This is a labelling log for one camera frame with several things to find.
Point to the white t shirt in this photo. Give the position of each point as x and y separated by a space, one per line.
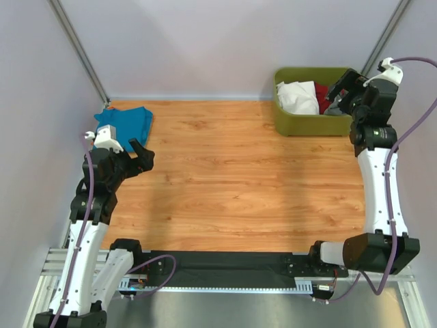
298 98

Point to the left aluminium corner post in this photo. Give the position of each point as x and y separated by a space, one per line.
73 38

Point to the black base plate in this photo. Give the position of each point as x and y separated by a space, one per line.
229 269

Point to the aluminium corner post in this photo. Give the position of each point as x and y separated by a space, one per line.
397 15
73 38

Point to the grey t shirt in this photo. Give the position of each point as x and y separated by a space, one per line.
333 109

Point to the dark red t shirt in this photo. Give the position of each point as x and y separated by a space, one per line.
321 92

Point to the aluminium frame rail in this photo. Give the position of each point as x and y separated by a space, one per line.
320 289

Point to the folded blue t shirt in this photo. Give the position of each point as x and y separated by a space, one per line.
129 124

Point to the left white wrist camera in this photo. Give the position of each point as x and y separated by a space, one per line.
105 138

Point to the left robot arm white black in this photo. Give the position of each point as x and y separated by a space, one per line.
82 297

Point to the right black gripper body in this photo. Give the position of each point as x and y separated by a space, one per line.
352 83

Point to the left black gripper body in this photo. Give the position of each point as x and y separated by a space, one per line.
121 163

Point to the olive green plastic bin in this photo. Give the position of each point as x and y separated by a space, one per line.
288 124

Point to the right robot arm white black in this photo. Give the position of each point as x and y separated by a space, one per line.
385 244

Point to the right aluminium corner post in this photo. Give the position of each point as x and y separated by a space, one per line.
397 15

